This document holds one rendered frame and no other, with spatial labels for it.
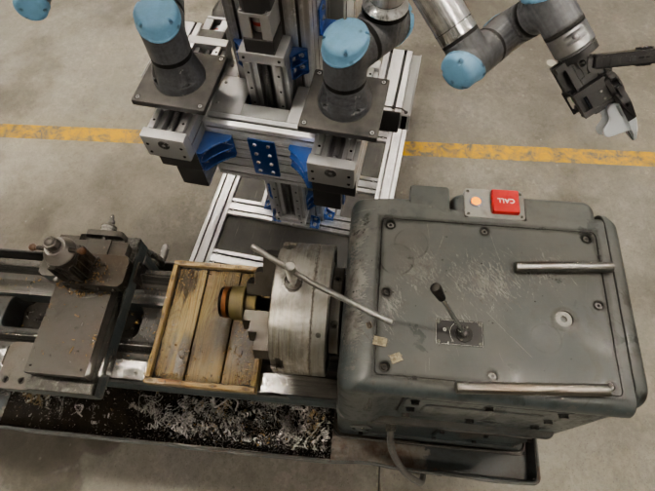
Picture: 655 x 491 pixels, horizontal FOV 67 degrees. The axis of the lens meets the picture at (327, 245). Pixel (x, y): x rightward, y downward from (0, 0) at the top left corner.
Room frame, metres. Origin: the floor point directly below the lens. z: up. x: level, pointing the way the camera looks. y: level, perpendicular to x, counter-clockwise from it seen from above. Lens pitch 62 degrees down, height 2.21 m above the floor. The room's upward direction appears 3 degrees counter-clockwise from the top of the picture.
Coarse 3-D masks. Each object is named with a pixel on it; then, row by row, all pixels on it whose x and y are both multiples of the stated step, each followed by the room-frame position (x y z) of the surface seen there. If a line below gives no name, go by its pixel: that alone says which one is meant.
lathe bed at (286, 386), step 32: (0, 288) 0.61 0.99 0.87; (32, 288) 0.61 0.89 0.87; (160, 288) 0.60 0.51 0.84; (0, 320) 0.53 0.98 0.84; (32, 320) 0.55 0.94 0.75; (128, 320) 0.53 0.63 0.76; (0, 352) 0.42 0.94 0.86; (128, 352) 0.41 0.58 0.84; (128, 384) 0.35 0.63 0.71; (288, 384) 0.29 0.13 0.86; (320, 384) 0.28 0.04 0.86
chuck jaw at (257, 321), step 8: (248, 312) 0.41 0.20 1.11; (256, 312) 0.41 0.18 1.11; (264, 312) 0.41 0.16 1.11; (248, 320) 0.39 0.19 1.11; (256, 320) 0.38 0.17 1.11; (264, 320) 0.38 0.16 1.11; (248, 328) 0.38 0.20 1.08; (256, 328) 0.36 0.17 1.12; (264, 328) 0.36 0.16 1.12; (256, 336) 0.34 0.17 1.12; (264, 336) 0.34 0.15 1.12; (256, 344) 0.32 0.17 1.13; (264, 344) 0.32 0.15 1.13; (256, 352) 0.31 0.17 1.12; (264, 352) 0.30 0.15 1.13; (272, 360) 0.28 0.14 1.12; (280, 360) 0.28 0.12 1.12
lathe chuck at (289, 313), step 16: (288, 256) 0.49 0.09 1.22; (304, 256) 0.49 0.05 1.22; (304, 272) 0.44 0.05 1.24; (272, 288) 0.41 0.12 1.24; (288, 288) 0.41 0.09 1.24; (304, 288) 0.41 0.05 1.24; (272, 304) 0.38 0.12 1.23; (288, 304) 0.37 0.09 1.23; (304, 304) 0.37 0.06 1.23; (272, 320) 0.35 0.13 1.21; (288, 320) 0.34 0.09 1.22; (304, 320) 0.34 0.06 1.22; (272, 336) 0.32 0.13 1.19; (288, 336) 0.32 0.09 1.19; (304, 336) 0.31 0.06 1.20; (272, 352) 0.29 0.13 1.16; (288, 352) 0.29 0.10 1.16; (304, 352) 0.29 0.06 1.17; (272, 368) 0.27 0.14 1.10; (288, 368) 0.27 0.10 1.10; (304, 368) 0.27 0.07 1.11
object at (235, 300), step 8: (224, 288) 0.47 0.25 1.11; (232, 288) 0.47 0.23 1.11; (240, 288) 0.47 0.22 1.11; (224, 296) 0.45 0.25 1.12; (232, 296) 0.44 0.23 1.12; (240, 296) 0.44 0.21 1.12; (248, 296) 0.45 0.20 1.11; (256, 296) 0.45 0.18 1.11; (224, 304) 0.43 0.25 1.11; (232, 304) 0.43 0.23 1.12; (240, 304) 0.42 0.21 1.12; (248, 304) 0.43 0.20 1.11; (256, 304) 0.45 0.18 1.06; (224, 312) 0.41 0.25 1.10; (232, 312) 0.41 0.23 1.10; (240, 312) 0.41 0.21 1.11; (240, 320) 0.40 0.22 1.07
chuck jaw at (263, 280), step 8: (288, 248) 0.53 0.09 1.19; (264, 264) 0.50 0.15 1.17; (272, 264) 0.50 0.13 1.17; (256, 272) 0.49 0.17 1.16; (264, 272) 0.49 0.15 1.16; (272, 272) 0.48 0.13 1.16; (256, 280) 0.47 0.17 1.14; (264, 280) 0.47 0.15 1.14; (272, 280) 0.47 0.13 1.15; (248, 288) 0.46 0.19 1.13; (256, 288) 0.46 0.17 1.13; (264, 288) 0.46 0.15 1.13
